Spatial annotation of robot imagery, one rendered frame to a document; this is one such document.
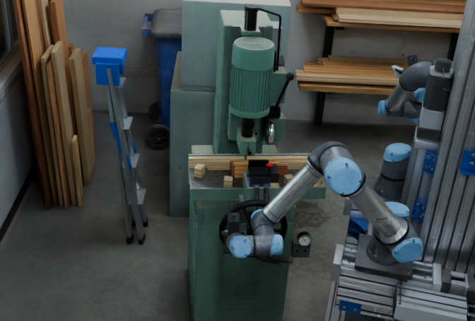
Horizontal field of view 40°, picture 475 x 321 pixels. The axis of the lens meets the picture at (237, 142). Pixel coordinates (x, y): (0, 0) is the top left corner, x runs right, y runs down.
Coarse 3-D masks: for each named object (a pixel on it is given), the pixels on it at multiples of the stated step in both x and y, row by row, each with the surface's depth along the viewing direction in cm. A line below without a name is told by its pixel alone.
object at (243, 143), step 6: (240, 132) 295; (240, 138) 290; (246, 138) 291; (252, 138) 291; (240, 144) 289; (246, 144) 289; (252, 144) 289; (240, 150) 290; (246, 150) 290; (252, 150) 291
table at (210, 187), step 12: (192, 168) 298; (192, 180) 289; (204, 180) 290; (216, 180) 290; (240, 180) 291; (192, 192) 284; (204, 192) 285; (216, 192) 285; (228, 192) 286; (240, 192) 287; (312, 192) 291; (324, 192) 292
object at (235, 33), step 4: (232, 28) 285; (236, 28) 285; (260, 28) 286; (264, 28) 287; (232, 32) 286; (236, 32) 286; (264, 32) 288; (232, 36) 287; (236, 36) 287; (240, 36) 287; (256, 36) 288; (260, 36) 288; (264, 36) 288; (232, 40) 288; (232, 44) 288; (232, 48) 289; (228, 84) 298; (228, 88) 299; (228, 92) 299; (228, 96) 300; (228, 100) 301; (228, 104) 302
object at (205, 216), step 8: (192, 152) 332; (200, 152) 332; (208, 152) 332; (264, 152) 336; (272, 152) 336; (200, 200) 294; (200, 208) 289; (208, 208) 289; (216, 208) 289; (224, 208) 290; (200, 216) 291; (208, 216) 291; (216, 216) 292; (240, 216) 293; (288, 216) 296
